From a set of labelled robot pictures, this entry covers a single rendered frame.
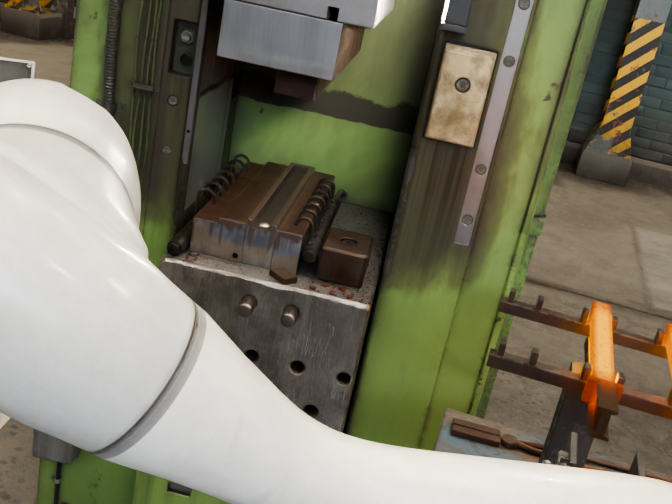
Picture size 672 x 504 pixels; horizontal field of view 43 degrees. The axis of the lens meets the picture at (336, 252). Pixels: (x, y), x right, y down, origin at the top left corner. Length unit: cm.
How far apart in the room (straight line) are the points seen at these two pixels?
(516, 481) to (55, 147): 34
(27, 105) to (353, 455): 29
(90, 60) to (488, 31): 74
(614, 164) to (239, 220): 571
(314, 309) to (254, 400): 102
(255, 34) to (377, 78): 52
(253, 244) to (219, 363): 108
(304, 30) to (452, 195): 42
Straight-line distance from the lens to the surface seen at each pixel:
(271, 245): 154
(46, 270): 43
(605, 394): 117
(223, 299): 154
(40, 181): 47
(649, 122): 742
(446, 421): 155
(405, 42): 192
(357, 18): 144
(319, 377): 156
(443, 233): 165
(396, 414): 182
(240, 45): 147
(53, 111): 56
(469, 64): 156
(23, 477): 250
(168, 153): 170
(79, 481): 210
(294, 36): 145
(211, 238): 157
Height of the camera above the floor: 152
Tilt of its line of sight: 21 degrees down
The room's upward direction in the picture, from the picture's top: 12 degrees clockwise
